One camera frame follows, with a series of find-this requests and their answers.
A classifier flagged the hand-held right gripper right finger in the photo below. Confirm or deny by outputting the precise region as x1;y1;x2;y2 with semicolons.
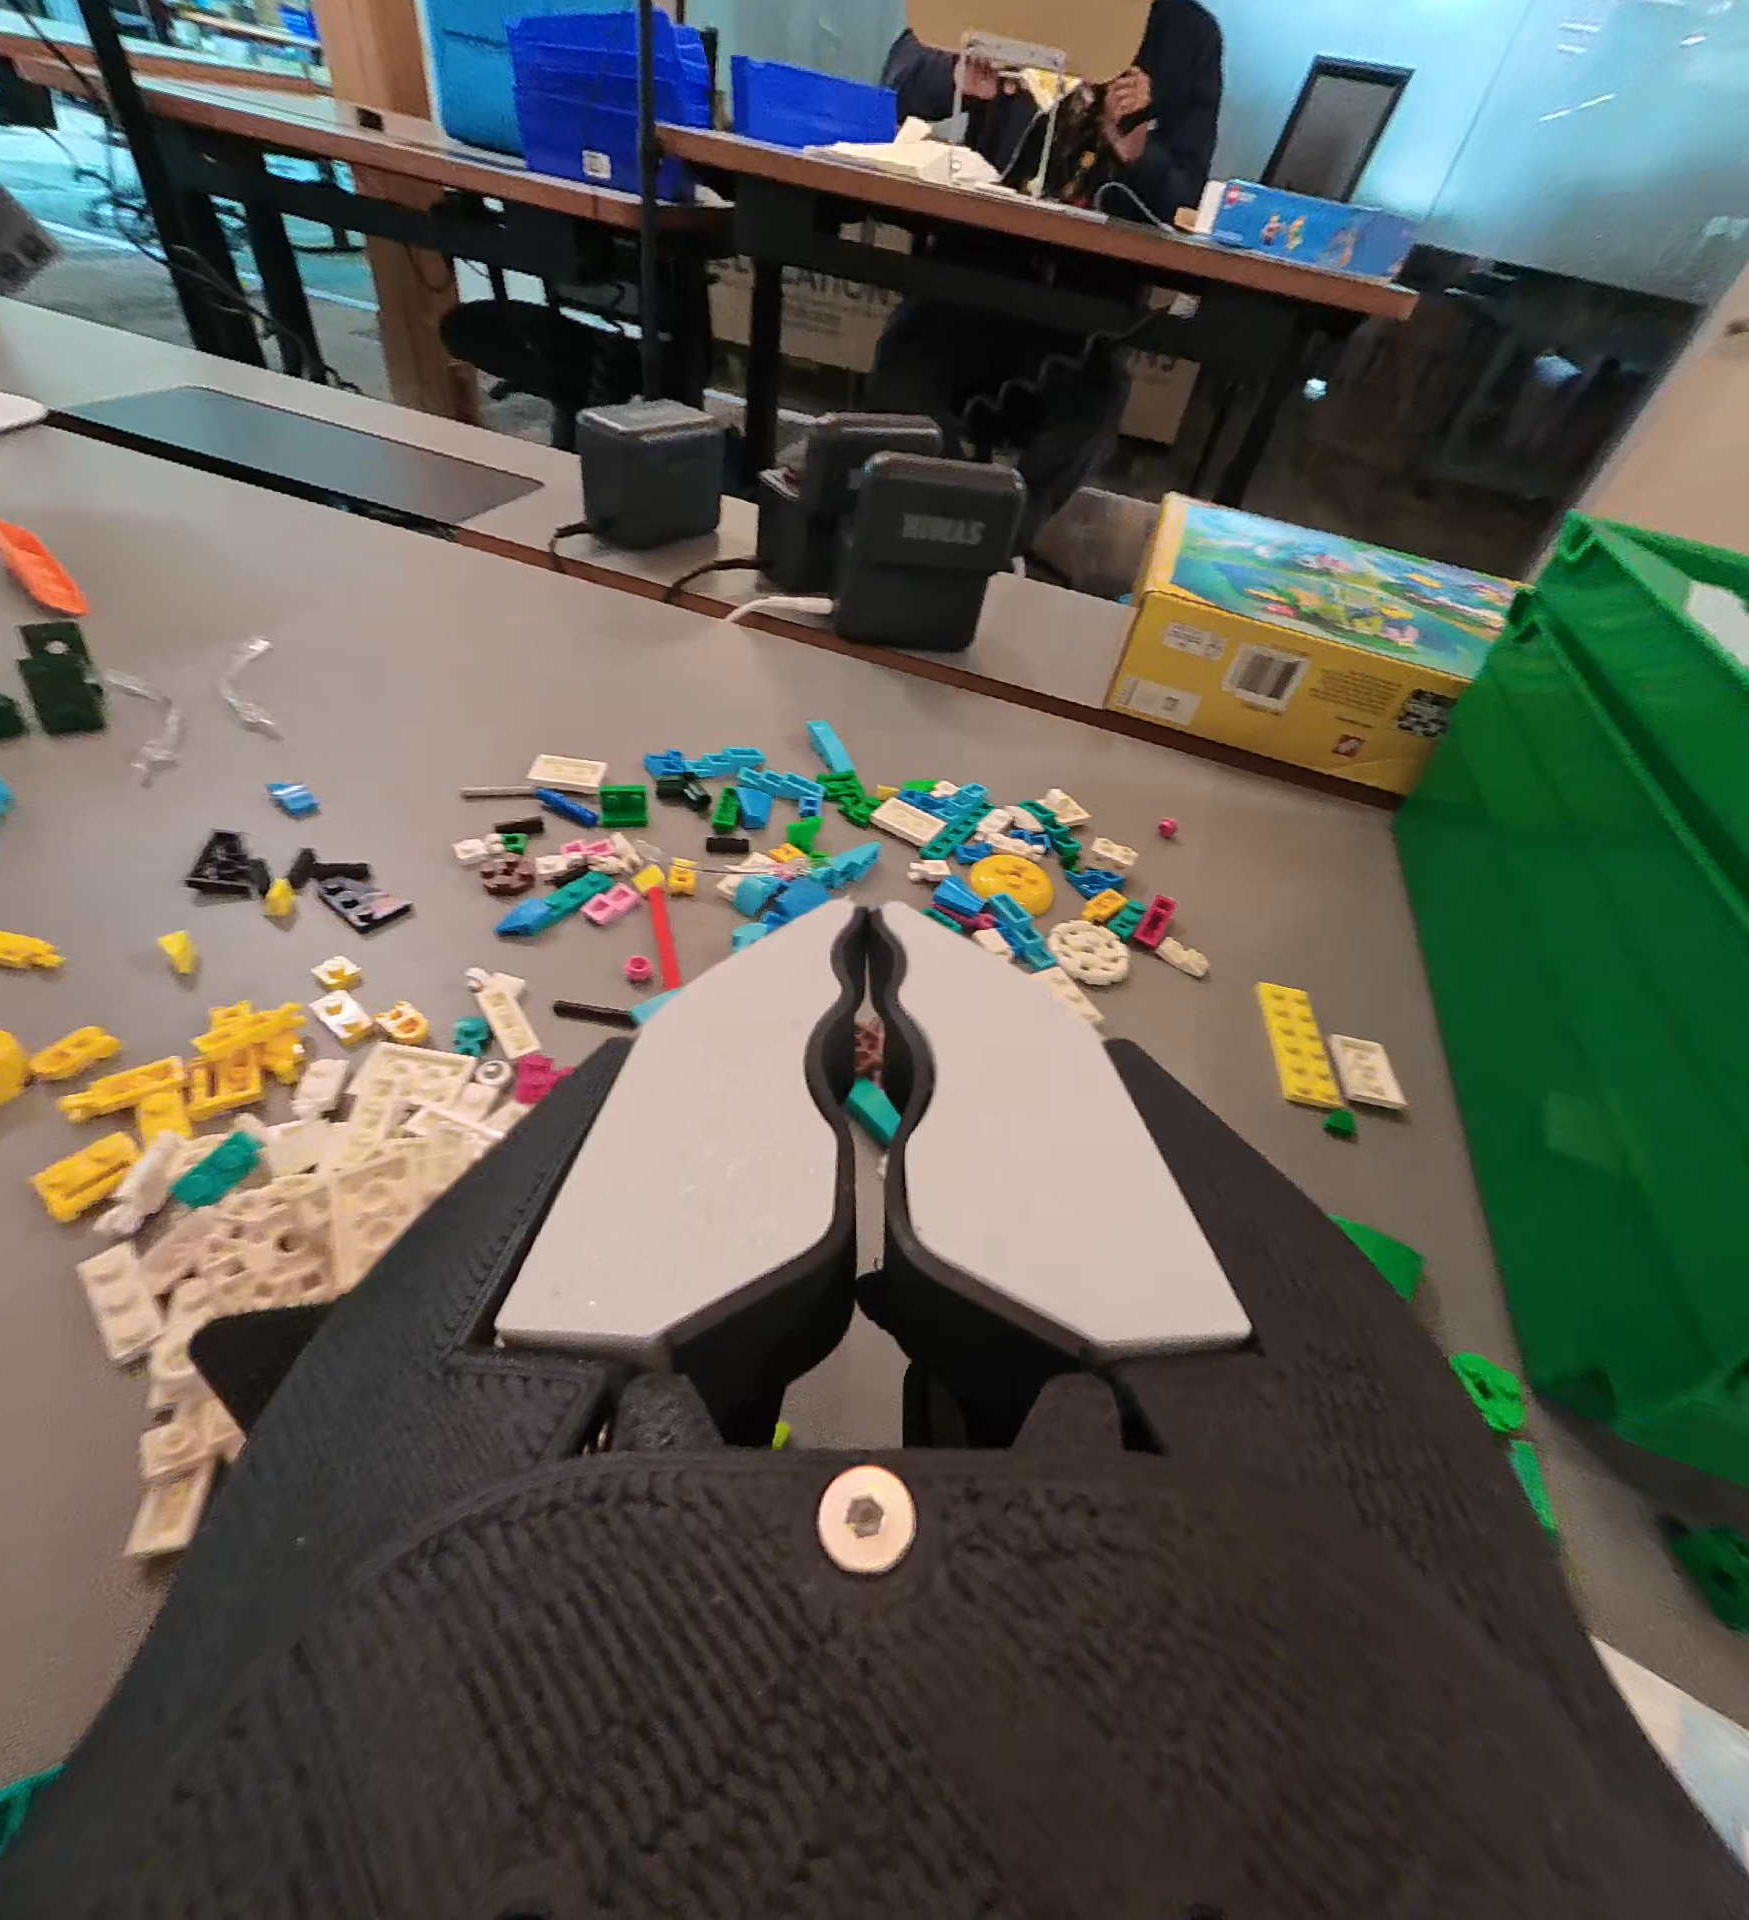
859;900;1257;1447

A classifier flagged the blue plastic bin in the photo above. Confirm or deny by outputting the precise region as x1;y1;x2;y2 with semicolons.
728;53;900;152

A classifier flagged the pile of green lego pieces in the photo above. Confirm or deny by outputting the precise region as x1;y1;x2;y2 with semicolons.
1324;1212;1749;1638

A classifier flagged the black light stand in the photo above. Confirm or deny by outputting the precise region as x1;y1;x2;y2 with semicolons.
631;0;666;400

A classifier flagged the pile of white lego pieces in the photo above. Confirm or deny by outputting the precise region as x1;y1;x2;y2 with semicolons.
77;1036;577;1561

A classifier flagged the dark green lego assembly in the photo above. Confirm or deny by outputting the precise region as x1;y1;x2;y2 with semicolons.
17;619;108;737

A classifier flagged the black office chair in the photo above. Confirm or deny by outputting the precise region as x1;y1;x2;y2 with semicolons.
439;293;666;437

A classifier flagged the white lego plate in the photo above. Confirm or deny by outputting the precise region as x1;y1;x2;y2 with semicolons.
1328;1032;1410;1114

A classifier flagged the blue lego box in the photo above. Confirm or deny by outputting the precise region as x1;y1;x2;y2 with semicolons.
1206;177;1421;285

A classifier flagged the white door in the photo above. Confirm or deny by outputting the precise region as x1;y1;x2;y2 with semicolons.
1579;150;1749;529

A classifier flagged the pile of yellow lego pieces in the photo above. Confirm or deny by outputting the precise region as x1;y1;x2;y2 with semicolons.
0;926;434;1226

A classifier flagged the yellow lego box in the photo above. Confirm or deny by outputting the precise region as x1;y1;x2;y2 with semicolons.
1106;492;1527;797

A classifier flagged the stack of blue bins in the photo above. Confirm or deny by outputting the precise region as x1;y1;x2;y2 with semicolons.
505;7;717;197

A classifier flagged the group of black lego pieces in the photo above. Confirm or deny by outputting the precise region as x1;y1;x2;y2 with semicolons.
184;829;416;934

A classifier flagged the wooden board stand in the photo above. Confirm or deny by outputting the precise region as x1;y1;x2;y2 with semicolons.
905;0;1153;85

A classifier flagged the orange brick separator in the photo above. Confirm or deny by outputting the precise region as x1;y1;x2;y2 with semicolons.
0;513;92;621

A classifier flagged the black desk mat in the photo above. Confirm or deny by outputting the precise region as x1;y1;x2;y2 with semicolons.
46;382;546;530

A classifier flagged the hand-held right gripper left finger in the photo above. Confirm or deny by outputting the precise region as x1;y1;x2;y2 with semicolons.
494;900;877;1447

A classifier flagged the pile of mixed small lego pieces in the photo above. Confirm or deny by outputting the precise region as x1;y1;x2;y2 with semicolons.
453;718;1214;1038

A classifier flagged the black battery charger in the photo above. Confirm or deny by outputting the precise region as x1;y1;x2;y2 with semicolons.
575;397;730;553
833;453;1030;655
754;411;948;594

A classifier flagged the small black monitor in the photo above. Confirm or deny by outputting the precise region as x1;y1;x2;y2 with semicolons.
1259;53;1416;204

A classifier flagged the cardboard box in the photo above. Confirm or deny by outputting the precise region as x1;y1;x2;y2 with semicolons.
710;247;906;368

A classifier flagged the long yellow lego plate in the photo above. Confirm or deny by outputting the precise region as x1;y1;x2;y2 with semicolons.
1254;979;1344;1113

